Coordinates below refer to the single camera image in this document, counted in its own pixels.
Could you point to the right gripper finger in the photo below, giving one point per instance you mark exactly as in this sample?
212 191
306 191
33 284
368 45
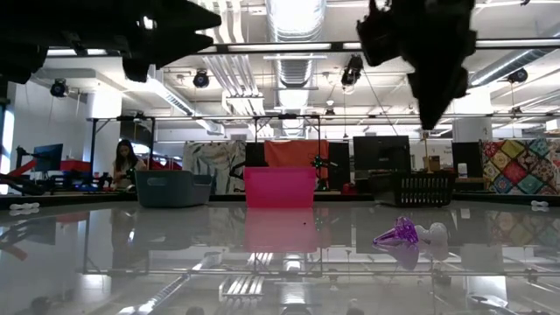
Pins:
378 35
446 85

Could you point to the small white plastic bone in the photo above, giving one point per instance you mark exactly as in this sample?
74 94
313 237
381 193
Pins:
24 206
433 234
539 203

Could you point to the black overhead rig bar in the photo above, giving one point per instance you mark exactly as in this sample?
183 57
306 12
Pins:
337 45

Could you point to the dark teal plastic bin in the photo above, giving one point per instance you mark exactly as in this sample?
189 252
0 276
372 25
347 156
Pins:
175 188

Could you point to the colourful patchwork quilt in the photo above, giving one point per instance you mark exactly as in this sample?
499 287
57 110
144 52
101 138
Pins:
520 166

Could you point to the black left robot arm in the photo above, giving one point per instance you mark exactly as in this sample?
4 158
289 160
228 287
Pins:
26 26

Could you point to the small black monitor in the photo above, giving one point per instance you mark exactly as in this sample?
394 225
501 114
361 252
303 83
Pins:
472 157

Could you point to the tall black panel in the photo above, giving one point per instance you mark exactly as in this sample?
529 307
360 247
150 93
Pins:
341 166

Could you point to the narrow black panel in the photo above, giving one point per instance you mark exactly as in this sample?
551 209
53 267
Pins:
254 154

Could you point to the large black monitor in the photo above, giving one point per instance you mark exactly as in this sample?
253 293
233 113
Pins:
380 153

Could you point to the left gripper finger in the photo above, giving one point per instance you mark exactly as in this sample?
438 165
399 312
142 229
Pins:
184 17
166 48

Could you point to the red machine part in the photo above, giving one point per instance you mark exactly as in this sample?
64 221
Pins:
74 165

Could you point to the black slotted plastic basket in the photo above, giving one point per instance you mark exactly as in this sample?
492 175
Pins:
415 190

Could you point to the black ceiling spotlight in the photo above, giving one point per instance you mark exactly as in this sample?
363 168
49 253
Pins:
352 70
518 75
201 79
59 87

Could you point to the brown cardboard box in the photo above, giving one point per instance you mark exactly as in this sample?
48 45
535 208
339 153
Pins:
433 163

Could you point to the person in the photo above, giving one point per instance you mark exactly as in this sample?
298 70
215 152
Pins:
124 157

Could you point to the orange fabric backdrop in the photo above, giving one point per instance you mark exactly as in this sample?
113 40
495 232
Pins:
295 153

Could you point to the wide silver ventilation duct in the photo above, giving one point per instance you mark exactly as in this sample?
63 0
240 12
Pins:
297 65

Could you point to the pink plastic bin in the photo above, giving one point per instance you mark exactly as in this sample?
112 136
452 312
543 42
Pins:
280 188

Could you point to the leaf-print fabric backdrop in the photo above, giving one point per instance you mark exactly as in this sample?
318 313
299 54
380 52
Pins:
214 166

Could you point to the blue-lit monitor on arm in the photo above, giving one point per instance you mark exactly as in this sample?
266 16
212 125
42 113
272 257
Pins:
48 157

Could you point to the green-lit black device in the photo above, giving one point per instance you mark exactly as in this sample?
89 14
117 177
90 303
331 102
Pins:
318 164

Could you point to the slanted silver ventilation duct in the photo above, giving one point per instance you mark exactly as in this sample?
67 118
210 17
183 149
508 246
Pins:
503 65

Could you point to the black truss frame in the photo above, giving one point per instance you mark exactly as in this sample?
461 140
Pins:
93 144

